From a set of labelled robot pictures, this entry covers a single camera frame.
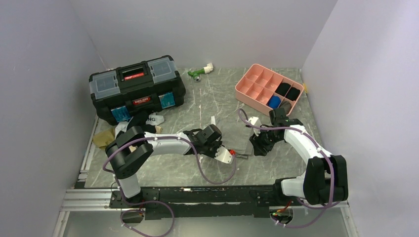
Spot black toolbox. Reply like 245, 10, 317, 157
88, 55, 186, 125

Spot black rolled underwear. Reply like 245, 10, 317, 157
275, 82, 291, 97
285, 87, 301, 101

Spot grey boxer briefs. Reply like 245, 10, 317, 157
234, 141, 253, 159

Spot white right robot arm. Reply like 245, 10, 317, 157
245, 108, 349, 206

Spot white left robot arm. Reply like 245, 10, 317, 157
105, 124, 233, 207

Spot pink divided organizer tray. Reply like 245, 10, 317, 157
235, 64, 305, 116

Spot black rolled underwear left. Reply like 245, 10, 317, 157
275, 82, 291, 97

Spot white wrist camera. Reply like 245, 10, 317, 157
248, 117, 262, 136
214, 146, 233, 164

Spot black rolled underwear right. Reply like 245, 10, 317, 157
285, 87, 301, 101

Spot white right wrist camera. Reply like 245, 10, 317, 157
248, 117, 262, 136

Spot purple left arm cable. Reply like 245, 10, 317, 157
102, 136, 238, 237

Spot green white pipe fitting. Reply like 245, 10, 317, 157
187, 63, 214, 82

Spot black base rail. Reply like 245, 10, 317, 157
109, 185, 301, 220

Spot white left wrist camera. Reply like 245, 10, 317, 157
214, 146, 233, 164

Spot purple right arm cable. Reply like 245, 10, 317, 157
237, 108, 344, 229

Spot aluminium frame rail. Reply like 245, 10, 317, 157
52, 118, 361, 237

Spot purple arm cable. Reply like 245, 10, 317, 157
237, 108, 344, 229
102, 136, 238, 237

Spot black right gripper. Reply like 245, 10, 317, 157
250, 126, 282, 157

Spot blue rolled underwear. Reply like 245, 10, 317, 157
267, 95, 281, 109

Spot grey rolled underwear in tray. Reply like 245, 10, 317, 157
279, 101, 292, 115

